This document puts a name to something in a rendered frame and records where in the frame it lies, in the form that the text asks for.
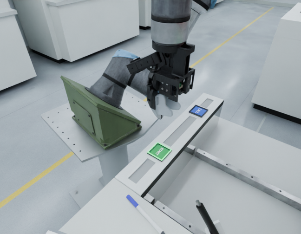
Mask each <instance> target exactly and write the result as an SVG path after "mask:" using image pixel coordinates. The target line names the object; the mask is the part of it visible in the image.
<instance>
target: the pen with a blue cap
mask: <svg viewBox="0 0 301 234"><path fill-rule="evenodd" d="M126 198H127V199H128V200H129V201H130V202H131V203H132V204H133V206H134V207H135V208H136V209H137V210H138V211H139V212H140V213H141V214H142V215H143V216H144V218H145V219H146V220H147V221H148V222H149V223H150V224H151V225H152V226H153V227H154V228H155V229H156V230H157V231H158V232H159V233H160V234H165V232H164V231H163V230H162V229H161V228H160V227H159V226H158V225H157V224H156V223H155V222H154V220H153V219H152V218H151V217H150V216H149V215H148V214H147V213H146V212H145V211H144V210H143V209H142V208H141V207H140V206H139V205H138V203H137V202H136V201H135V200H134V199H133V198H132V197H131V196H130V195H127V196H126Z"/></svg>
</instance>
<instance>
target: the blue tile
mask: <svg viewBox="0 0 301 234"><path fill-rule="evenodd" d="M205 111H206V110H204V109H202V108H199V107H197V106H196V107H195V108H194V109H193V110H192V111H191V112H193V113H196V114H198V115H200V116H202V115H203V114H204V112H205Z"/></svg>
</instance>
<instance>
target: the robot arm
mask: <svg viewBox="0 0 301 234"><path fill-rule="evenodd" d="M216 2H217V0H151V39H152V48H153V49H154V50H155V52H153V53H151V54H149V55H147V56H144V57H142V58H140V57H139V56H137V55H135V54H133V53H131V52H129V51H126V50H122V49H119V50H117V51H116V52H115V54H114V56H112V59H111V61H110V62H109V64H108V66H107V68H106V70H105V71H104V73H103V75H102V76H101V78H100V79H99V80H98V81H97V82H96V83H95V84H94V85H92V86H91V87H90V89H89V90H90V91H91V92H92V93H94V94H95V95H97V96H98V97H100V98H102V99H103V100H105V101H107V102H109V103H111V104H113V105H115V106H117V107H119V106H120V105H121V102H122V98H123V94H124V91H125V89H126V87H127V86H129V87H131V88H132V89H134V90H136V91H138V92H139V93H141V94H143V95H144V96H145V97H146V98H147V102H148V104H149V106H150V108H151V110H152V111H153V113H154V115H155V116H156V117H157V118H158V119H160V120H161V119H162V118H163V116H169V117H171V116H173V111H172V110H179V109H180V108H181V105H180V103H179V102H178V95H181V94H183V93H184V94H187V93H188V92H189V91H190V89H193V83H194V76H195V69H194V68H190V67H189V63H190V54H191V53H193V52H194V51H195V45H194V44H189V43H187V39H188V35H189V34H190V32H191V30H192V28H193V27H194V25H195V23H196V22H197V20H198V18H199V16H200V15H201V14H203V13H206V12H207V11H208V9H209V8H210V9H213V8H214V6H215V4H216ZM191 75H192V82H191ZM190 82H191V84H190Z"/></svg>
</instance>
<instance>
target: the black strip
mask: <svg viewBox="0 0 301 234"><path fill-rule="evenodd" d="M223 102H224V101H222V102H221V104H220V105H219V106H218V107H217V108H216V109H215V111H214V112H213V113H212V114H211V115H210V116H209V118H208V119H207V120H206V121H205V122H204V123H203V125H202V126H201V127H200V128H199V129H198V130H197V132H196V133H195V134H194V135H193V136H192V137H191V139H190V140H189V141H188V142H187V143H186V144H185V145H184V146H183V147H182V149H181V150H180V151H179V152H178V153H177V154H176V156H175V157H174V158H173V159H172V160H171V161H170V163H169V164H168V165H167V166H166V167H165V168H164V169H163V171H162V172H161V173H160V174H159V175H158V176H157V178H156V179H155V180H154V181H153V182H152V183H151V185H150V186H149V187H148V188H147V189H146V190H145V191H144V192H143V193H142V195H141V197H142V198H144V197H145V196H146V194H147V193H148V192H149V191H150V190H151V188H152V187H153V186H154V185H155V184H156V183H157V181H158V180H159V179H160V178H161V177H162V175H163V174H164V173H165V172H166V171H167V169H168V168H169V167H170V166H171V165H172V164H173V162H174V161H175V160H176V159H177V158H178V157H179V156H180V154H181V153H182V152H183V151H184V150H185V148H186V147H187V146H188V145H189V144H190V142H191V141H192V140H193V139H194V138H195V137H196V135H197V134H198V133H199V132H200V131H201V129H202V128H203V127H204V126H205V125H206V123H207V122H208V121H209V120H210V119H211V118H212V117H213V116H214V114H215V113H216V112H217V111H218V110H219V108H220V107H221V106H222V105H223Z"/></svg>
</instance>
